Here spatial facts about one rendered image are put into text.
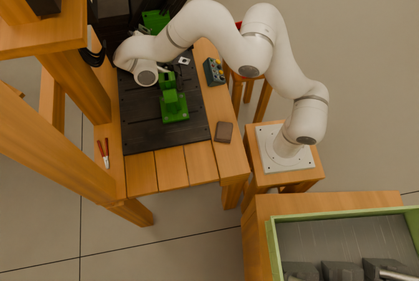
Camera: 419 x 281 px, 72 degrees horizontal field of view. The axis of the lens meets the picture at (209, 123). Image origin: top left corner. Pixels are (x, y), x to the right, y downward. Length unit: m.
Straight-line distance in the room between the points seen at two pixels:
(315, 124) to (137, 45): 0.63
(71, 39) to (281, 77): 0.60
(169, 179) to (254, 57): 0.78
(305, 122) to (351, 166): 1.53
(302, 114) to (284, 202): 0.54
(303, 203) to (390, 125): 1.53
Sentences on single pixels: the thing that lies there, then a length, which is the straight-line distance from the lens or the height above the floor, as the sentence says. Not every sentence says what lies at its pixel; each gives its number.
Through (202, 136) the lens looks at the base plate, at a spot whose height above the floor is 0.90.
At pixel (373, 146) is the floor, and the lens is 2.65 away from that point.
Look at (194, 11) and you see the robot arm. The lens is 0.77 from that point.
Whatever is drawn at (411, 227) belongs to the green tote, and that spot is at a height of 0.86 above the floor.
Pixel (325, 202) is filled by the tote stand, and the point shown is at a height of 0.79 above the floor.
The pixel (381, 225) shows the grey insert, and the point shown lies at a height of 0.85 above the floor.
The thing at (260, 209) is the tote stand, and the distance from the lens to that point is 1.40.
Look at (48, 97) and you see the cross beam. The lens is 1.18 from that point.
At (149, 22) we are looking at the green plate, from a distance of 1.35.
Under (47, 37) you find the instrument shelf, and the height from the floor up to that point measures 1.54.
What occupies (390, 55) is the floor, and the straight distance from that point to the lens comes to 3.25.
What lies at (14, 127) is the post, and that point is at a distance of 0.74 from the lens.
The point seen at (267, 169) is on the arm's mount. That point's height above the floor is 0.88.
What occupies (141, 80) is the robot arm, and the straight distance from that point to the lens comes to 1.03.
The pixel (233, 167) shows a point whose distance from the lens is 1.31.
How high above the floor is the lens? 2.15
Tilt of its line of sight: 64 degrees down
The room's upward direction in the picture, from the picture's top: 1 degrees counter-clockwise
